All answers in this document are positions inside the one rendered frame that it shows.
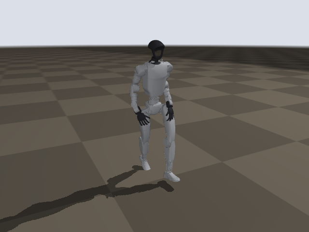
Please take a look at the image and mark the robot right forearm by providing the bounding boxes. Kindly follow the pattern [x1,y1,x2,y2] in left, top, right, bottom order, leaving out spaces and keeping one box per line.
[130,85,139,113]

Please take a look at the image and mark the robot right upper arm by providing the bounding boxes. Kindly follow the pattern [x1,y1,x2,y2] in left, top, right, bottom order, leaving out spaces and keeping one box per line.
[131,65,148,92]

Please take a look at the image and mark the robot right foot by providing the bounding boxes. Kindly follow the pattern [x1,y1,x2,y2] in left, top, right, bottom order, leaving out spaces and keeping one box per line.
[139,155,150,170]

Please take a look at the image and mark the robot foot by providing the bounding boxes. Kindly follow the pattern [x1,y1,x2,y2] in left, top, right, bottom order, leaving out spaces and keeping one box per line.
[139,155,150,170]
[164,171,180,182]

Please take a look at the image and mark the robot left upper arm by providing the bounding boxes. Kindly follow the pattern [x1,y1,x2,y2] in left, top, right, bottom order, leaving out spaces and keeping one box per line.
[165,61,173,88]

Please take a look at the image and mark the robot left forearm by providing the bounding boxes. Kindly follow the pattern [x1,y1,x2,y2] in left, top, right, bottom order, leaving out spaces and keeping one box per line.
[163,87,172,105]

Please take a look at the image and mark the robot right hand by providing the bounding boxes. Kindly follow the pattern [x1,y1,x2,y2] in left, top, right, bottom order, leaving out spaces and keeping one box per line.
[135,106,150,126]

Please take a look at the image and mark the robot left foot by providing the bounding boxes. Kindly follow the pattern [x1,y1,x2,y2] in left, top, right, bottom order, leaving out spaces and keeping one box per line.
[164,171,180,182]

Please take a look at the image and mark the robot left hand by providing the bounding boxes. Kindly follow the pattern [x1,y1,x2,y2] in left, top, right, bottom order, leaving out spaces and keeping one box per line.
[166,101,174,121]

